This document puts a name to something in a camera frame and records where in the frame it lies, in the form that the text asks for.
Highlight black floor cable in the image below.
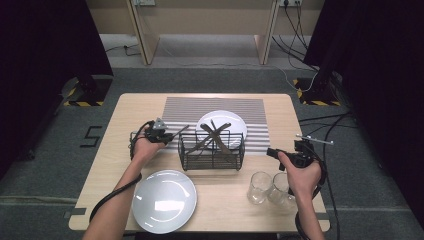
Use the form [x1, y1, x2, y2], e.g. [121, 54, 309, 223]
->
[301, 122, 360, 139]
[298, 112, 354, 124]
[321, 113, 351, 240]

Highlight black wire basket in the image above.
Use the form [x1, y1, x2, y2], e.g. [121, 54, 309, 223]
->
[177, 130, 246, 172]

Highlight black power cable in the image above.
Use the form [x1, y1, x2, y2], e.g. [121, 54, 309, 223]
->
[282, 3, 309, 51]
[271, 34, 320, 73]

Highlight black curtain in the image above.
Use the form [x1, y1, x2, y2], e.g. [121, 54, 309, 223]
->
[303, 0, 424, 231]
[0, 0, 115, 179]

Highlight clear drinking glass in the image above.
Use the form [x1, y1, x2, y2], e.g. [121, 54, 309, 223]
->
[246, 171, 274, 205]
[267, 171, 299, 210]

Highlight left hand-held gripper cable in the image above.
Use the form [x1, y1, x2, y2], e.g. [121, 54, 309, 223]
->
[89, 119, 158, 224]

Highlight striped placemat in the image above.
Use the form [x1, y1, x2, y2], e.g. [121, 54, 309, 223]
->
[153, 96, 273, 157]

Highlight beige wooden desk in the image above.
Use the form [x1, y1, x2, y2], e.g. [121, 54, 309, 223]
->
[85, 0, 326, 66]

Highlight white cable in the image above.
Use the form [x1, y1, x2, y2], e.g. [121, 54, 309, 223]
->
[275, 65, 320, 94]

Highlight person's left hand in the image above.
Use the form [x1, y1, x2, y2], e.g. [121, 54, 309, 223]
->
[130, 128, 168, 165]

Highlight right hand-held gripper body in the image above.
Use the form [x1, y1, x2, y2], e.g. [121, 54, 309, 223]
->
[283, 133, 335, 169]

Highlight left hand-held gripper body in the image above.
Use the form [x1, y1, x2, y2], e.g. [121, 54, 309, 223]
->
[143, 117, 172, 145]

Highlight stand base with striped tape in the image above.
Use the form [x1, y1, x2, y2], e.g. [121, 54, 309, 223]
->
[292, 76, 344, 107]
[62, 73, 115, 108]

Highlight right hand-held gripper cable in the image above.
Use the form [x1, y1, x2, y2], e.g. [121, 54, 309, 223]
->
[288, 149, 329, 240]

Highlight white plate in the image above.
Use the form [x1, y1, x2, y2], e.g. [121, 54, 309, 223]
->
[131, 169, 198, 235]
[195, 109, 249, 150]

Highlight hand-held gripper cable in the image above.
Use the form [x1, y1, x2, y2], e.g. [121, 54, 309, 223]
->
[288, 149, 329, 240]
[89, 119, 158, 224]

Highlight person's right hand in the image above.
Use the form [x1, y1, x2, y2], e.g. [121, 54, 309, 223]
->
[277, 151, 324, 198]

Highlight metal cutlery piece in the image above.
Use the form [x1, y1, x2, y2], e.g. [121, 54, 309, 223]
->
[199, 123, 234, 157]
[185, 122, 233, 155]
[210, 119, 221, 138]

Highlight wall socket with plugs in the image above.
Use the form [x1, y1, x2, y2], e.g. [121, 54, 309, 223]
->
[278, 0, 304, 8]

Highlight black cable with plug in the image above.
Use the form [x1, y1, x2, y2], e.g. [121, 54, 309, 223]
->
[105, 43, 142, 58]

